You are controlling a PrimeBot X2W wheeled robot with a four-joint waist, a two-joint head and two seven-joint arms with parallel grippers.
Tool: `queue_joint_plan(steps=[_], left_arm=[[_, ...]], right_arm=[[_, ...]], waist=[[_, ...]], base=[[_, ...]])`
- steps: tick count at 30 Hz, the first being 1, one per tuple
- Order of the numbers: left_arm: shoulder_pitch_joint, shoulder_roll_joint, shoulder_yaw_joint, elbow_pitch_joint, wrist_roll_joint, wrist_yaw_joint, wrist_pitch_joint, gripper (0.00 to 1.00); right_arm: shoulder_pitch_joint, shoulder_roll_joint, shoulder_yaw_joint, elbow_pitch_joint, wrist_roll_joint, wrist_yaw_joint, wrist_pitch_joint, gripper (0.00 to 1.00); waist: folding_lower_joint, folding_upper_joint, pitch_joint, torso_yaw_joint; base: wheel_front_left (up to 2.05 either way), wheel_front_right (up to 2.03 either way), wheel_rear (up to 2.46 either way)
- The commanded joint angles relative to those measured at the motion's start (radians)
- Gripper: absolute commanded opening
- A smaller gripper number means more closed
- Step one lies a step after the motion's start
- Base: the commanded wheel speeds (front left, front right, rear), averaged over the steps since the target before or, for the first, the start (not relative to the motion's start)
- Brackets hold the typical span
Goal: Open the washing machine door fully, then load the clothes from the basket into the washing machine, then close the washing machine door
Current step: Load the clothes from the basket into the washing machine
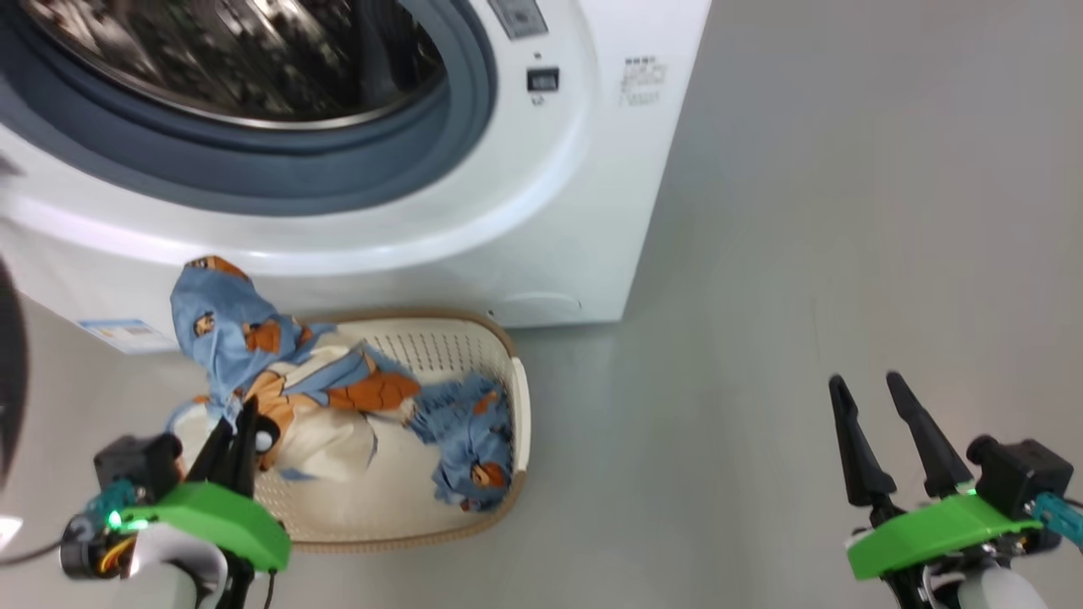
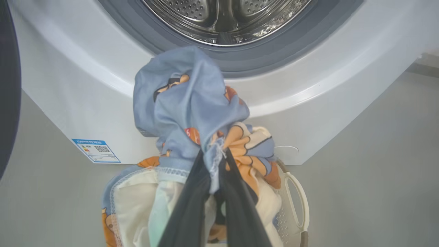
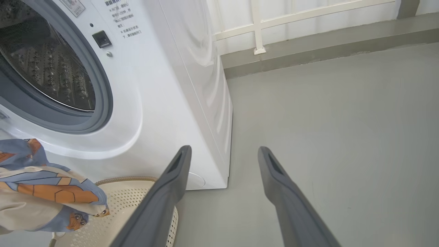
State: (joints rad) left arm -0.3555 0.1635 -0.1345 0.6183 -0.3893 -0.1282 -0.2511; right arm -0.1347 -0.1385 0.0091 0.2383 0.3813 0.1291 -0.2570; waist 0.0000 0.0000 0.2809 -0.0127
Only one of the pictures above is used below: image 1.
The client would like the blue and cream bear-print garment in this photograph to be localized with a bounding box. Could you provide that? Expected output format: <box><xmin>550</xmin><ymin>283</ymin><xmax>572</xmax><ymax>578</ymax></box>
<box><xmin>165</xmin><ymin>256</ymin><xmax>421</xmax><ymax>483</ymax></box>

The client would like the grey rubber door gasket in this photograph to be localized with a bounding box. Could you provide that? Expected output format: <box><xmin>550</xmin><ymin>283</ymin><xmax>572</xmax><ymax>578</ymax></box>
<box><xmin>0</xmin><ymin>0</ymin><xmax>498</xmax><ymax>217</ymax></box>

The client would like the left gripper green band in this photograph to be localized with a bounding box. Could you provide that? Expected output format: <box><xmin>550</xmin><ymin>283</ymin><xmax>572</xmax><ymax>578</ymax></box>
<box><xmin>110</xmin><ymin>396</ymin><xmax>293</xmax><ymax>572</ymax></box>

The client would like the teal connector of left gripper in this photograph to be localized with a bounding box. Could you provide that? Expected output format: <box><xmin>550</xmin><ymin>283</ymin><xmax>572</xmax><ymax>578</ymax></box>
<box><xmin>85</xmin><ymin>480</ymin><xmax>136</xmax><ymax>529</ymax></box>

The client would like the dark round washing machine door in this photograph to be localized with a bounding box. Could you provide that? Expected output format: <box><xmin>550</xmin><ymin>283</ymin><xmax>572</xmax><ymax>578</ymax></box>
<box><xmin>0</xmin><ymin>152</ymin><xmax>30</xmax><ymax>491</ymax></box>

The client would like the cream perforated laundry basket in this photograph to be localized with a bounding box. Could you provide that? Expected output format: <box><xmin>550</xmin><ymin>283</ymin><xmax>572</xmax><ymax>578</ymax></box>
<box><xmin>169</xmin><ymin>310</ymin><xmax>532</xmax><ymax>555</ymax></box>

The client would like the small blue bear-print garment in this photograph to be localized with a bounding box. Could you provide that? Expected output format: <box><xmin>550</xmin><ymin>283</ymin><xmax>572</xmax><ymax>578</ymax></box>
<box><xmin>406</xmin><ymin>375</ymin><xmax>515</xmax><ymax>513</ymax></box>

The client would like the blue and white energy label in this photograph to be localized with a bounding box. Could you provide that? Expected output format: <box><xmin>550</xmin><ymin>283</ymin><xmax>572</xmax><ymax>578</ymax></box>
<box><xmin>78</xmin><ymin>319</ymin><xmax>180</xmax><ymax>354</ymax></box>

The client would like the white front-load washing machine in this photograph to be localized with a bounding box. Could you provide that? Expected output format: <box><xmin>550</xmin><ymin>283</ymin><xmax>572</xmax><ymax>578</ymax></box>
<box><xmin>0</xmin><ymin>0</ymin><xmax>713</xmax><ymax>356</ymax></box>

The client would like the brown cable with tag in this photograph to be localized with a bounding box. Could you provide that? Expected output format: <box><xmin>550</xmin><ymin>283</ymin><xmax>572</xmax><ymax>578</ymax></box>
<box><xmin>0</xmin><ymin>533</ymin><xmax>85</xmax><ymax>568</ymax></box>

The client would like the grey instruction label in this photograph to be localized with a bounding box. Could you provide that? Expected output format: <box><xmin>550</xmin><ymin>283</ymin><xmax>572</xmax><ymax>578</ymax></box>
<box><xmin>487</xmin><ymin>0</ymin><xmax>549</xmax><ymax>41</ymax></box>

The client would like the steel washing machine drum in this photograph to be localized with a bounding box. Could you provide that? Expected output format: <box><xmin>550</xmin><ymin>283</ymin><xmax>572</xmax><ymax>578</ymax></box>
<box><xmin>17</xmin><ymin>0</ymin><xmax>448</xmax><ymax>129</ymax></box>

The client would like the teal connector of gripper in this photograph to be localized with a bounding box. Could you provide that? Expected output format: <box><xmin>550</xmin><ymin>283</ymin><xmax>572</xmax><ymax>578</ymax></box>
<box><xmin>1032</xmin><ymin>492</ymin><xmax>1083</xmax><ymax>551</ymax></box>
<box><xmin>85</xmin><ymin>480</ymin><xmax>136</xmax><ymax>529</ymax></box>

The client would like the teal connector of right gripper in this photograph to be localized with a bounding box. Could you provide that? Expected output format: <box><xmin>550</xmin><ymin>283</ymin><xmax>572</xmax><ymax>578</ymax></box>
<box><xmin>1032</xmin><ymin>492</ymin><xmax>1083</xmax><ymax>551</ymax></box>

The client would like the round white filter cover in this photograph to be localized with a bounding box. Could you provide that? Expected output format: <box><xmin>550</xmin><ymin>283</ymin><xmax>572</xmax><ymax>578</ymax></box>
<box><xmin>491</xmin><ymin>292</ymin><xmax>583</xmax><ymax>326</ymax></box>

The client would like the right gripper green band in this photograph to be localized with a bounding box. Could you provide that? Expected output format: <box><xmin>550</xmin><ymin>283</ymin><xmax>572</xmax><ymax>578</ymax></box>
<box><xmin>827</xmin><ymin>370</ymin><xmax>1046</xmax><ymax>582</ymax></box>

